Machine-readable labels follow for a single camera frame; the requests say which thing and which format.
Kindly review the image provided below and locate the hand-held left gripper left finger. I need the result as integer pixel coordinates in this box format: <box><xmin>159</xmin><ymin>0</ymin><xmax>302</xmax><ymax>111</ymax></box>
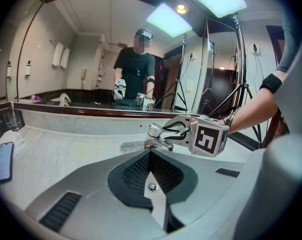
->
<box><xmin>24</xmin><ymin>149</ymin><xmax>168</xmax><ymax>237</ymax></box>

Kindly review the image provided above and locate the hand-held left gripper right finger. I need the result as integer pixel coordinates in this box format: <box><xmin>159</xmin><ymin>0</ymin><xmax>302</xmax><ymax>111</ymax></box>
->
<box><xmin>149</xmin><ymin>149</ymin><xmax>253</xmax><ymax>235</ymax></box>

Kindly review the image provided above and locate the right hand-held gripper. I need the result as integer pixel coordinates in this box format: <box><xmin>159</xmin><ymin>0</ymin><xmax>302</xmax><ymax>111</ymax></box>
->
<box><xmin>162</xmin><ymin>114</ymin><xmax>231</xmax><ymax>158</ymax></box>

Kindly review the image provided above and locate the chrome sink faucet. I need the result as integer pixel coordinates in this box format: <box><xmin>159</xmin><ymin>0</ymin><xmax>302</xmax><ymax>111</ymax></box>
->
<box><xmin>119</xmin><ymin>123</ymin><xmax>175</xmax><ymax>155</ymax></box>

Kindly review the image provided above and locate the person's right forearm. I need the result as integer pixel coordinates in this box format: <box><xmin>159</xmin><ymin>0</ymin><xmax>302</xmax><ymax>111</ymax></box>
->
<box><xmin>227</xmin><ymin>82</ymin><xmax>281</xmax><ymax>135</ymax></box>

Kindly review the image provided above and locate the black light stand tripod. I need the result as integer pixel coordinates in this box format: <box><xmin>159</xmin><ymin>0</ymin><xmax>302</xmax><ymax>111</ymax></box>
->
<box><xmin>208</xmin><ymin>12</ymin><xmax>264</xmax><ymax>150</ymax></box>

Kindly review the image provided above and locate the black smartphone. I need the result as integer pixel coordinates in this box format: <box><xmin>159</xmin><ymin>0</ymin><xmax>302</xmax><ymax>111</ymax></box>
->
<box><xmin>0</xmin><ymin>141</ymin><xmax>15</xmax><ymax>184</ymax></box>

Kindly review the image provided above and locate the white folded towel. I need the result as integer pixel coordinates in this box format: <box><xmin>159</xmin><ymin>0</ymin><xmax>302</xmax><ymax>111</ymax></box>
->
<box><xmin>0</xmin><ymin>131</ymin><xmax>26</xmax><ymax>160</ymax></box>

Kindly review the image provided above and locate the clear drinking glass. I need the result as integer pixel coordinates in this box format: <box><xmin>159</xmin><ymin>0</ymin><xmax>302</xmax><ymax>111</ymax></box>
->
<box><xmin>2</xmin><ymin>108</ymin><xmax>25</xmax><ymax>132</ymax></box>

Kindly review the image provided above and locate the dark wooden door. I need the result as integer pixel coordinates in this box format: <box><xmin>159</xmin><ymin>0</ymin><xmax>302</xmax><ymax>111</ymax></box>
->
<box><xmin>265</xmin><ymin>25</ymin><xmax>288</xmax><ymax>70</ymax></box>

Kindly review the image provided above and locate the grey shirt sleeve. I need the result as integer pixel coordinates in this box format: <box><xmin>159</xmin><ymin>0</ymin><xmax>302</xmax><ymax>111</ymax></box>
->
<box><xmin>275</xmin><ymin>6</ymin><xmax>302</xmax><ymax>72</ymax></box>

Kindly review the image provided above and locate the wall socket with plug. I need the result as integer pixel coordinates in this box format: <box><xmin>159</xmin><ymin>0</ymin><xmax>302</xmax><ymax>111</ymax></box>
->
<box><xmin>251</xmin><ymin>42</ymin><xmax>262</xmax><ymax>57</ymax></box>

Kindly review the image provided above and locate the large wall mirror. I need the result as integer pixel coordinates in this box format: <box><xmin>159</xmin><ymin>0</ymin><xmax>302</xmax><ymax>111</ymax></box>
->
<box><xmin>15</xmin><ymin>0</ymin><xmax>243</xmax><ymax>115</ymax></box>

